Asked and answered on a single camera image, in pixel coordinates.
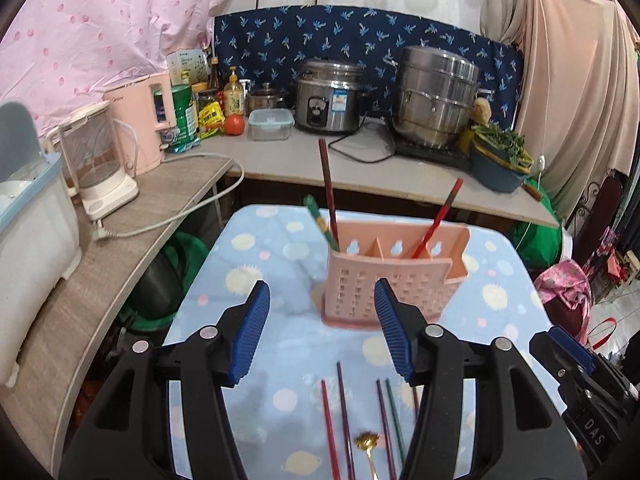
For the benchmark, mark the white bin blue lid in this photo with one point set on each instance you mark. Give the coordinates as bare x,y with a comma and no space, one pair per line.
35,260

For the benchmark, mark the blue planet-print cloth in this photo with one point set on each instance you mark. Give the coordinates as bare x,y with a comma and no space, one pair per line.
280,260

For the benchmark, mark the yellow snack packet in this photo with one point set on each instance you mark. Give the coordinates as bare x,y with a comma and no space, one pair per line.
210,116

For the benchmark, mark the green chopstick yellow band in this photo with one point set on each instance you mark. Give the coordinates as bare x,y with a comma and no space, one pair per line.
317,217

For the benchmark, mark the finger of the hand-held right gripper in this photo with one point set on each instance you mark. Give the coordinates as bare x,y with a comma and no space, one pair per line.
557,360

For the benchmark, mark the small steel pot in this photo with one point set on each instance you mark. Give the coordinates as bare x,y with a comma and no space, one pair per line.
265,97

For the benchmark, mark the dark metal pot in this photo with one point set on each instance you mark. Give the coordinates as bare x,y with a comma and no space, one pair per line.
155,290

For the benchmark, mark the dark sauce bottle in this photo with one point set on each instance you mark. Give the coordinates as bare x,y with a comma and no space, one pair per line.
216,77

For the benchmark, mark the green cloth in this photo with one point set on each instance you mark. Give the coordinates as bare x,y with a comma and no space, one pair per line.
540,235

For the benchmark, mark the beige curtain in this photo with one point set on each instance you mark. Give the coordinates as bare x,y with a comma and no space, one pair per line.
565,85

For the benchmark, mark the black induction cooker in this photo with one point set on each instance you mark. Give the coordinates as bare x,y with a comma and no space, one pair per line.
410,152

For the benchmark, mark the green leafy vegetables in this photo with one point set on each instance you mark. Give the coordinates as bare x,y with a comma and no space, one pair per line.
505,145

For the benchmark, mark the wood-grain curved shelf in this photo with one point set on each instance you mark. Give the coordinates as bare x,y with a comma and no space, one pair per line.
75,285

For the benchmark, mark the glass kettle white base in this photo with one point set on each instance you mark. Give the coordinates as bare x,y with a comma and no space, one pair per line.
100,160

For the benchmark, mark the pink floral cloth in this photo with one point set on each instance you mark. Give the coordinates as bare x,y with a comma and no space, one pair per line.
565,282

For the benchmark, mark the navy floral cloth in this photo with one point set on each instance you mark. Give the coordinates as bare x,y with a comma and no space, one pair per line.
350,35

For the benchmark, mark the dark maroon chopstick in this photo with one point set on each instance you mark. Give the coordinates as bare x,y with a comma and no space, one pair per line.
415,402
385,420

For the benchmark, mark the clear plastic food container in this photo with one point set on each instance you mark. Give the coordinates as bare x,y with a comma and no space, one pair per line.
270,125

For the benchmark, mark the large steel steamer pot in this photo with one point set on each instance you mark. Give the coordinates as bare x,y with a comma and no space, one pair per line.
435,95

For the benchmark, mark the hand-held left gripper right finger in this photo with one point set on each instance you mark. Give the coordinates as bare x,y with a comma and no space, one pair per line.
392,330

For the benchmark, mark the green tin can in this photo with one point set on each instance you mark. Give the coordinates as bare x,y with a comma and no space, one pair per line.
182,115

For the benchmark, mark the blue basin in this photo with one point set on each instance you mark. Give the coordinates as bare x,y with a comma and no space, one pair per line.
495,175

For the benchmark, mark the white green carton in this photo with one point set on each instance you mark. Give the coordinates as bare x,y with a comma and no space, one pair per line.
187,65

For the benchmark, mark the glass jar dark lid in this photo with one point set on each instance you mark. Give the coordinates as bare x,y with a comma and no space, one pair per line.
205,96

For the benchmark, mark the gold spoon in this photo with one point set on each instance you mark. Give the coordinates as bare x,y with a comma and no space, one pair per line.
366,441

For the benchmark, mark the red chopstick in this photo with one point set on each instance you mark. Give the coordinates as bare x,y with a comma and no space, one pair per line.
330,425
440,215

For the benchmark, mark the pink spotted cloth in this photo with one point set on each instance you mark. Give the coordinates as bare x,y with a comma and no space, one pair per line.
100,20

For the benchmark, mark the steel rice cooker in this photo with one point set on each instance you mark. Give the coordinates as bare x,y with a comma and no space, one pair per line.
335,100

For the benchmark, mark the yellow bottle red cap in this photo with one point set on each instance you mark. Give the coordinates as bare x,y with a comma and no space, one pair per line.
233,97

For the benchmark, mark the dark brown chopstick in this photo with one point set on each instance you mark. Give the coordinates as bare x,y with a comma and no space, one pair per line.
327,190

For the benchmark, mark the tan loofah sponge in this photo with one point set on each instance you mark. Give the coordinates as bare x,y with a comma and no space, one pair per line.
482,110

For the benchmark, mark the red tomato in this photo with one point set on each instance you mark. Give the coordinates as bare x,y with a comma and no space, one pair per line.
234,125

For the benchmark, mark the pink perforated utensil holder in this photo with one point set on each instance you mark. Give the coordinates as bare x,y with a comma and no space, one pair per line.
360,280

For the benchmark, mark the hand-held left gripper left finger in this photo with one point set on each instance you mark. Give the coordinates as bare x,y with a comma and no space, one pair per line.
247,330

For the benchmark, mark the pink electric kettle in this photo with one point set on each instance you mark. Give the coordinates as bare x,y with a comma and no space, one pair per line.
140,125

